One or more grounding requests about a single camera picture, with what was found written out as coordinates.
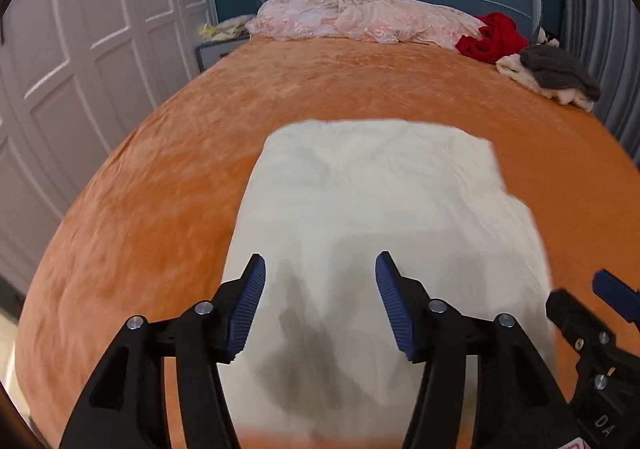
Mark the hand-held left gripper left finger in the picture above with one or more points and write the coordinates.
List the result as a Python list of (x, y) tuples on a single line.
[(247, 299)]

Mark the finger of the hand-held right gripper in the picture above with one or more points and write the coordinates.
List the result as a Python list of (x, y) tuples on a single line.
[(575, 319), (617, 291)]

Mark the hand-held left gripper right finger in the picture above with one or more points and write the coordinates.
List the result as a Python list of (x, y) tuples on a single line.
[(395, 304)]

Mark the white quilted jacket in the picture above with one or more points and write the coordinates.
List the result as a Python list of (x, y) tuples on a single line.
[(375, 189)]

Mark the orange plush blanket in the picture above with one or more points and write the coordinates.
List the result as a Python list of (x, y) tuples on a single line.
[(150, 209)]

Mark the grey knit garment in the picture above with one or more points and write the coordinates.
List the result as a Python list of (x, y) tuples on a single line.
[(555, 66)]

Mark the grey pleated curtain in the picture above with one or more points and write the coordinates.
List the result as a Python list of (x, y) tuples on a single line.
[(610, 54)]

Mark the cream knit garment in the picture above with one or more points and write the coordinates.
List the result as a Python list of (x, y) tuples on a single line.
[(515, 70)]

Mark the blue nightstand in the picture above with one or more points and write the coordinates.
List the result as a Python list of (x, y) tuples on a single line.
[(215, 51)]

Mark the small black white toy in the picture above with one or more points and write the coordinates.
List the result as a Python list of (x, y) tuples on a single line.
[(547, 36)]

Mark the pale yellow cloth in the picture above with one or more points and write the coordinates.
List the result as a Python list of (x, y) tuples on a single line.
[(225, 29)]

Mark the red garment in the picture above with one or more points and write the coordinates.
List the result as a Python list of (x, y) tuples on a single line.
[(492, 39)]

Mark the pink floral quilt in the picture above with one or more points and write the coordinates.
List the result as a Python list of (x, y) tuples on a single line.
[(360, 19)]

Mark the white panelled wardrobe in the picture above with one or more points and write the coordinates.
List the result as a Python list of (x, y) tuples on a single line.
[(75, 54)]

